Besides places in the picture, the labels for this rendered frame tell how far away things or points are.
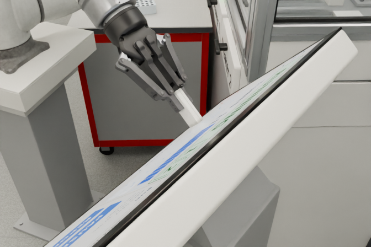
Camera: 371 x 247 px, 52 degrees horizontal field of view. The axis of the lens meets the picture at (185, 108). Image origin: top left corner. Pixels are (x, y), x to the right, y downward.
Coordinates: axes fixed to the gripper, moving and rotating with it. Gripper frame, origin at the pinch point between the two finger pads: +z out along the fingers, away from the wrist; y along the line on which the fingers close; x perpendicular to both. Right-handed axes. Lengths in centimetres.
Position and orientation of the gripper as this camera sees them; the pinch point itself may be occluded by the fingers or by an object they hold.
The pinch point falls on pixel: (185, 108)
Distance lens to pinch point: 69.3
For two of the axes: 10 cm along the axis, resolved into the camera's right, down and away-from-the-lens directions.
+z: 5.9, 8.1, 0.2
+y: 6.4, -4.8, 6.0
